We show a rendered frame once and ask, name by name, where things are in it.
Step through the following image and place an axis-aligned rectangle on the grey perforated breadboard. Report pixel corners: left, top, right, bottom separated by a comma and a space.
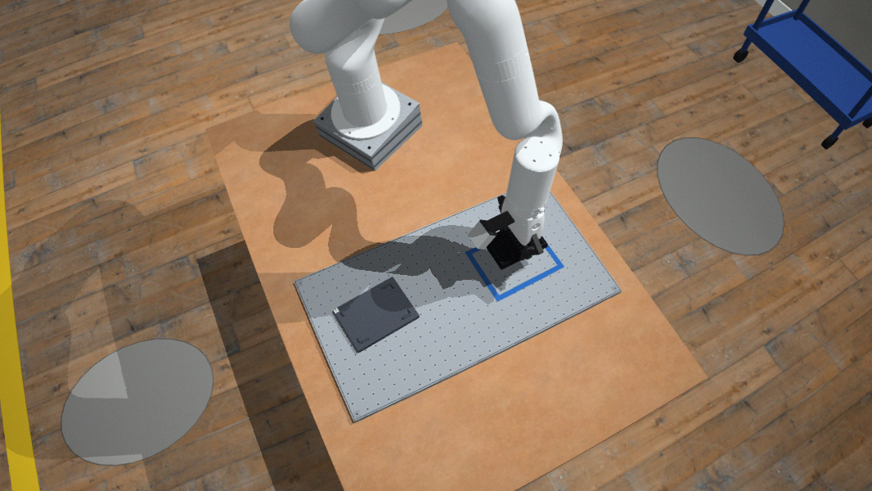
294, 191, 622, 423

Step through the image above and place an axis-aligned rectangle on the blue tape outline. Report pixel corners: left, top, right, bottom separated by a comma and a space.
465, 244, 564, 302

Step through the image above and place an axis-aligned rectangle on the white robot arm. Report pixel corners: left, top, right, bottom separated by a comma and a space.
290, 0, 563, 250

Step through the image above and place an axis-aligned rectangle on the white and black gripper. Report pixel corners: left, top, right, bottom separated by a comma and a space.
497, 195, 545, 261

